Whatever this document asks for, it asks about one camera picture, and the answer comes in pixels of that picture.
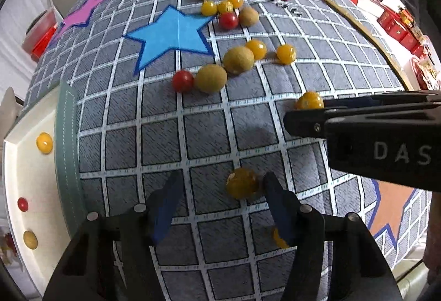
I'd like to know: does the grey checkered star cloth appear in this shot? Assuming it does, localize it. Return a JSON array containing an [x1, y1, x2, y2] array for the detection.
[[21, 0, 433, 301]]

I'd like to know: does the white curtain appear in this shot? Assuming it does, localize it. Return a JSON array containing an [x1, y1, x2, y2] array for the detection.
[[0, 0, 49, 88]]

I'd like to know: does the red gift box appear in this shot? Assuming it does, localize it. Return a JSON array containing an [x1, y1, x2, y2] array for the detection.
[[377, 7, 423, 47]]

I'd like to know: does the beige chair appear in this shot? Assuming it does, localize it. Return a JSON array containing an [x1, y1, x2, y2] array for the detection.
[[0, 87, 18, 138]]

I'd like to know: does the red plastic basin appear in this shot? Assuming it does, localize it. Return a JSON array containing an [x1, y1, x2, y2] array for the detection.
[[22, 10, 59, 62]]

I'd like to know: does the olive round fruit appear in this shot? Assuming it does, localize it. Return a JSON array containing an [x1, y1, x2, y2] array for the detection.
[[23, 231, 38, 250]]

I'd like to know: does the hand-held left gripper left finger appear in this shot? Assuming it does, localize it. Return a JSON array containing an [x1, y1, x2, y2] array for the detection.
[[43, 170, 185, 301]]

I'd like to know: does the white cardboard tray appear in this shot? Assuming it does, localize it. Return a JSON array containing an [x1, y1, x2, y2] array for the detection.
[[2, 81, 84, 274]]

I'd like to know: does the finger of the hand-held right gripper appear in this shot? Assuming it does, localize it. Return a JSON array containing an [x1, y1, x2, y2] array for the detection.
[[283, 107, 331, 140], [322, 90, 441, 109]]

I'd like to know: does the curved wooden strip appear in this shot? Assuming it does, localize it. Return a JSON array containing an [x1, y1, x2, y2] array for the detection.
[[315, 0, 414, 90]]

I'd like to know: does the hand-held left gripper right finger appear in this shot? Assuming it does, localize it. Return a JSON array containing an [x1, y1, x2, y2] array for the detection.
[[262, 171, 403, 301]]

